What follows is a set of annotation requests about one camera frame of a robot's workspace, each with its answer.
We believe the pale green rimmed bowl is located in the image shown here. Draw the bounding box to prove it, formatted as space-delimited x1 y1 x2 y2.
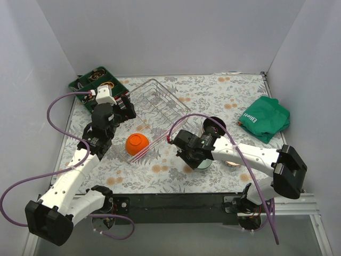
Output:
196 159 213 170

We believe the orange bowl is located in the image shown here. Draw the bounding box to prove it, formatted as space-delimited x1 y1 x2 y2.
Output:
125 133 150 156

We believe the tan brown bowl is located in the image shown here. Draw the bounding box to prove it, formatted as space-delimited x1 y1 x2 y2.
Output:
201 116 226 136

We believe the white black striped bowl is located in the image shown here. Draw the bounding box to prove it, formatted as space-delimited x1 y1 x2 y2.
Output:
225 161 241 167

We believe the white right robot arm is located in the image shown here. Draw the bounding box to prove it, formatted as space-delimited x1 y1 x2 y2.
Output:
167 127 307 213

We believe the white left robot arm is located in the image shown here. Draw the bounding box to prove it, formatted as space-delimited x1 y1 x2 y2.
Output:
25 95 136 246

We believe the black white floral tie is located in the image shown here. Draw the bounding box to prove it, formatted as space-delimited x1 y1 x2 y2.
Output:
81 94 96 105

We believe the green divided organizer tray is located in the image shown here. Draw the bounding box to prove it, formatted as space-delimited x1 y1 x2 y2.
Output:
68 67 130 113

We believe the brown patterned rolled tie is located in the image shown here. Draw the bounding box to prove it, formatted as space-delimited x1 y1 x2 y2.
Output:
88 68 107 82

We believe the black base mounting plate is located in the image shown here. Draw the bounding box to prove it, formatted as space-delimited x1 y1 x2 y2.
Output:
106 193 267 226

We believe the green cloth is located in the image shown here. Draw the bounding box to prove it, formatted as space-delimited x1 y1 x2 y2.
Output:
237 96 290 144

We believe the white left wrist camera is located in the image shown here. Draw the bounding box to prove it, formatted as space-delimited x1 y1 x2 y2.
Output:
90 85 117 106

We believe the wire dish rack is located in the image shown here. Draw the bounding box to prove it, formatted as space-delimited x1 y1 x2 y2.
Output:
110 78 190 163

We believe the aluminium frame rail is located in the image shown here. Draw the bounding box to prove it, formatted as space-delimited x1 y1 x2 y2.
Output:
274 193 333 255

